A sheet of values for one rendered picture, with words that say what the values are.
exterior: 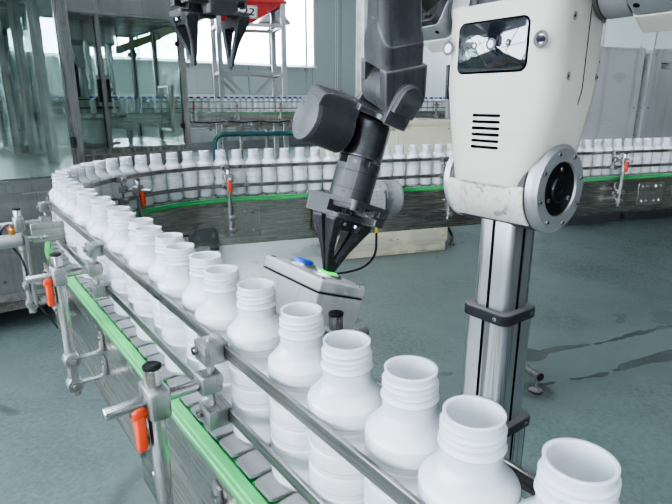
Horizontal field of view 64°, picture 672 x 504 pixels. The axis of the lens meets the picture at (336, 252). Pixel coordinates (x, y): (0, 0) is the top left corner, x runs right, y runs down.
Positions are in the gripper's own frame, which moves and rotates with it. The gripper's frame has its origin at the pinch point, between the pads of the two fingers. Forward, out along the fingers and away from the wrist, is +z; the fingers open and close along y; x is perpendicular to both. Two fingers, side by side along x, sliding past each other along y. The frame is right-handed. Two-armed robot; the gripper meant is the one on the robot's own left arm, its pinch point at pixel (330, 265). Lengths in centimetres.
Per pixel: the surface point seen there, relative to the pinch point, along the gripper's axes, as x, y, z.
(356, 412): -17.8, 29.3, 6.7
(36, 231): -23, -69, 13
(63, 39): 8, -294, -61
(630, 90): 529, -237, -227
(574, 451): -16.1, 43.6, 2.1
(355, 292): 2.2, 3.9, 2.4
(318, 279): -3.9, 3.3, 1.7
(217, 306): -18.3, 6.5, 5.9
